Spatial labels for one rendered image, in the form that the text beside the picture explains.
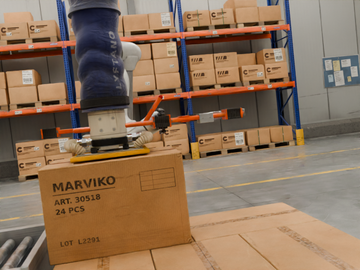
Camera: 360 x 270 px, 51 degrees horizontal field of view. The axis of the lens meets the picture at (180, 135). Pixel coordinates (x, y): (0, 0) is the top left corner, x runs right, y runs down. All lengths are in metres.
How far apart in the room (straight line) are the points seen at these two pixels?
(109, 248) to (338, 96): 10.86
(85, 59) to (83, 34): 0.11
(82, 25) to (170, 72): 7.34
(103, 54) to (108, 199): 0.62
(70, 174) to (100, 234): 0.28
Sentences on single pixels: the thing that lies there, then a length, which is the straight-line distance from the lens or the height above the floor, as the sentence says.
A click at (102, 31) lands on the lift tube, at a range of 1.74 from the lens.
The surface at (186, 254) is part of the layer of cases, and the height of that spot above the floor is 0.54.
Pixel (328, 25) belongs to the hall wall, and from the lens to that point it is 12.21.
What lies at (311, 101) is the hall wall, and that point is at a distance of 11.65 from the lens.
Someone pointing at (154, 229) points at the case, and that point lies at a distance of 1.67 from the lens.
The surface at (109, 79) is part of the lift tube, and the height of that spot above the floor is 1.29.
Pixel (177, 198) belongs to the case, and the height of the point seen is 0.75.
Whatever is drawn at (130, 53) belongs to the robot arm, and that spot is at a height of 1.52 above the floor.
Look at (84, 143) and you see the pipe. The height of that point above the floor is 1.02.
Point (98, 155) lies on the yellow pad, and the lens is 1.65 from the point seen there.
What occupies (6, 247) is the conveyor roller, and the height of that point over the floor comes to 0.54.
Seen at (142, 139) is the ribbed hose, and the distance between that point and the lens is 1.68.
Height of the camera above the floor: 1.11
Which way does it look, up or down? 3 degrees down
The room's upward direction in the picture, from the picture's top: 6 degrees counter-clockwise
